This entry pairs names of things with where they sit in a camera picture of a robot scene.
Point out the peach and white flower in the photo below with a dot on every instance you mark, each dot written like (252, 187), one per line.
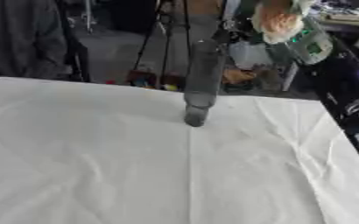
(277, 24)

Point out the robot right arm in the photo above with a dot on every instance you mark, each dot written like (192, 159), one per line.
(341, 81)

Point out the orange brown bag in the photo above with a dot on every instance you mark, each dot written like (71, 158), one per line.
(238, 76)

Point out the black tripod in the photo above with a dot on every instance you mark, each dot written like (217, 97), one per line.
(164, 43)

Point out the white plastic bag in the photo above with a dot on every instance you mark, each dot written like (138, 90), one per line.
(249, 54)

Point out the dark grey hanging garment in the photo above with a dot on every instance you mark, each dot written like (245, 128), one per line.
(19, 38)

